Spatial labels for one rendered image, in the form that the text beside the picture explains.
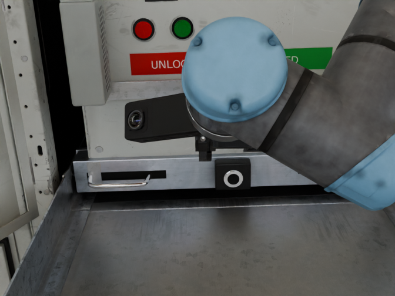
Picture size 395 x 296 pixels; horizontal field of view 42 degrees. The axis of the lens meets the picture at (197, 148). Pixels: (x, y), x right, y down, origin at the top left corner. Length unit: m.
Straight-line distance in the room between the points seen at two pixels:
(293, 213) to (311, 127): 0.49
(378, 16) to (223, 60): 0.15
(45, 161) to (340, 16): 0.52
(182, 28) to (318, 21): 0.21
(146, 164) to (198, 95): 0.52
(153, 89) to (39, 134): 0.20
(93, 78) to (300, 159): 0.40
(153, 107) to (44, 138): 0.32
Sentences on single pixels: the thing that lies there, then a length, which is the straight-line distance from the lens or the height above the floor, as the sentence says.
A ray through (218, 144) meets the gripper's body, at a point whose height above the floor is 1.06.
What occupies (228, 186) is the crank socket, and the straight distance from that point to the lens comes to 0.86.
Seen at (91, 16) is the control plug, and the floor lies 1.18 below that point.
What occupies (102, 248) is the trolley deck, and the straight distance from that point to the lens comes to 0.79.
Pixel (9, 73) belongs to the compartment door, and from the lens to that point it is 0.82.
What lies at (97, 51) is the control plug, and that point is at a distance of 0.72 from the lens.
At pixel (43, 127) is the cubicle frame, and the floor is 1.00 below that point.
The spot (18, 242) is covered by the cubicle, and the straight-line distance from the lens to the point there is 0.96.
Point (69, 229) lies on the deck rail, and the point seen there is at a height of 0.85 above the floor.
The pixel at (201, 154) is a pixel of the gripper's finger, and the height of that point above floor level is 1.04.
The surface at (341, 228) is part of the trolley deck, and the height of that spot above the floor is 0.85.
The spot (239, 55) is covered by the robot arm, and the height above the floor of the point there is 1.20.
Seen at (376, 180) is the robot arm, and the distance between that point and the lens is 0.40.
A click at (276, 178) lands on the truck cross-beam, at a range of 0.90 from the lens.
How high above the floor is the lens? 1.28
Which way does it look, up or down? 23 degrees down
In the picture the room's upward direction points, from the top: 2 degrees counter-clockwise
